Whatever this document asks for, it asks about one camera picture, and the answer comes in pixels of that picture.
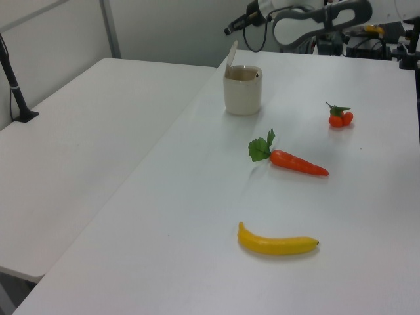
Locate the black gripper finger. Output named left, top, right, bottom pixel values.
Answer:
left=223, top=20, right=247, bottom=36
left=229, top=14, right=249, bottom=28

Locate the black pole with base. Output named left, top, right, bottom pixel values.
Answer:
left=0, top=32, right=40, bottom=123

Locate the toy tangerine bunch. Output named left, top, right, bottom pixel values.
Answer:
left=324, top=100, right=355, bottom=129

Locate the cream bin lid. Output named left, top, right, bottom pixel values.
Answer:
left=225, top=40, right=239, bottom=77

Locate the black equipment box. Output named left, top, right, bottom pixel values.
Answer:
left=345, top=34, right=393, bottom=61

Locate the black equipment block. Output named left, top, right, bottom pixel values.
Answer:
left=314, top=31, right=345, bottom=56

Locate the orange toy carrot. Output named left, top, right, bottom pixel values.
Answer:
left=247, top=128, right=330, bottom=177

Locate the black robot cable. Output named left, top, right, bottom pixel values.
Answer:
left=242, top=8, right=278, bottom=53

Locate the yellow toy banana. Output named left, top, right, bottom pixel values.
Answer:
left=237, top=221, right=321, bottom=257

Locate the cream garbage bin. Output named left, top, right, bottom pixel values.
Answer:
left=223, top=40, right=264, bottom=116

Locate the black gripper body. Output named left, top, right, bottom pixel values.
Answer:
left=244, top=1, right=266, bottom=28

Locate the black camera stand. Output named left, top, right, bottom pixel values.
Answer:
left=398, top=16, right=420, bottom=70

